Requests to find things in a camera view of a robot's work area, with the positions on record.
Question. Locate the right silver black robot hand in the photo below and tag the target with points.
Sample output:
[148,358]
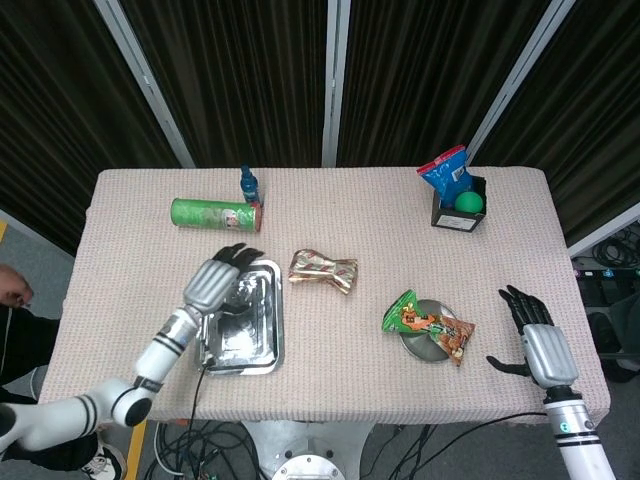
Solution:
[547,355]

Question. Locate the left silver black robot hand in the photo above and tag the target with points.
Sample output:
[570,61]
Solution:
[210,287]

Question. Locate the shiny gold snack wrapper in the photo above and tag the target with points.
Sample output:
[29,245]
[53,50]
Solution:
[320,267]

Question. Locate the green orange snack bag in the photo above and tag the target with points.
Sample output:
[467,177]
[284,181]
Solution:
[425,325]

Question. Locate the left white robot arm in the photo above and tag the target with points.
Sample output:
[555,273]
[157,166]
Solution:
[155,357]

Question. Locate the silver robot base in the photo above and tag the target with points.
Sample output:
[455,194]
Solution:
[307,450]

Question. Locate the rectangular steel tray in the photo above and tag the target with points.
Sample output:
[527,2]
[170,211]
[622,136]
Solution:
[250,345]

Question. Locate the green chips can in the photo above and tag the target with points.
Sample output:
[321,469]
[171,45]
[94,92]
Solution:
[205,214]

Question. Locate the blue plastic bottle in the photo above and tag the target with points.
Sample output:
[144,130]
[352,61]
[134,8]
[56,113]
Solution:
[249,187]

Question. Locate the round steel plate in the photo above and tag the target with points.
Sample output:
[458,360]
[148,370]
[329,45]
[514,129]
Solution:
[422,350]

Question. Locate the pink woven tablecloth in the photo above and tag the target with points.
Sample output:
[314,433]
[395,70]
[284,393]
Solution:
[340,235]

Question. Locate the black cardboard box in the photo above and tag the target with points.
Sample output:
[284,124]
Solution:
[457,220]

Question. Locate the green ball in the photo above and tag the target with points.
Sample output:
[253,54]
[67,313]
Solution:
[469,201]

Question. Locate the black white sneaker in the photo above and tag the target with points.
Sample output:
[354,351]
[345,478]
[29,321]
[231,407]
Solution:
[107,457]

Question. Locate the blue red-topped snack bag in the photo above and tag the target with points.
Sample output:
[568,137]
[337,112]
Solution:
[442,175]

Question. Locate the dark pleated curtain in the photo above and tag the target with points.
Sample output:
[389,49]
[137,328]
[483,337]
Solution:
[590,115]
[235,80]
[60,110]
[425,80]

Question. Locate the white divider post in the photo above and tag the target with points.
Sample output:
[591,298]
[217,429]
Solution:
[145,85]
[335,85]
[515,85]

